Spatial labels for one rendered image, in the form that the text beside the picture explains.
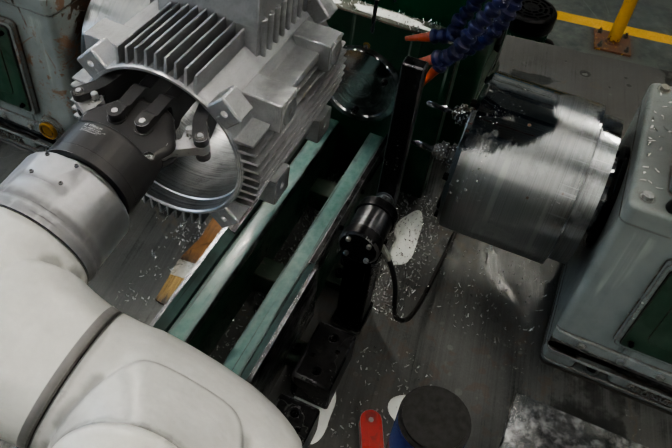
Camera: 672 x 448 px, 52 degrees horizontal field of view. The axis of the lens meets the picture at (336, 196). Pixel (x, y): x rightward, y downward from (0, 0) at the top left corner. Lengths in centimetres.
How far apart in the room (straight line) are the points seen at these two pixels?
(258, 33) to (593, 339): 71
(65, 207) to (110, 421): 15
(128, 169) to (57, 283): 11
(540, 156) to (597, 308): 24
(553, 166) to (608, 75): 87
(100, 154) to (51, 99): 77
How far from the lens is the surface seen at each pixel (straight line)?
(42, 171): 51
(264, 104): 58
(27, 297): 46
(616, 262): 99
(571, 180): 96
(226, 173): 69
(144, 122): 56
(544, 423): 97
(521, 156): 96
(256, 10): 59
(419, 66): 86
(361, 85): 120
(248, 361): 94
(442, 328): 115
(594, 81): 177
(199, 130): 55
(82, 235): 50
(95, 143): 53
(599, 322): 108
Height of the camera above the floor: 173
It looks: 46 degrees down
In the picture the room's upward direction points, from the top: 8 degrees clockwise
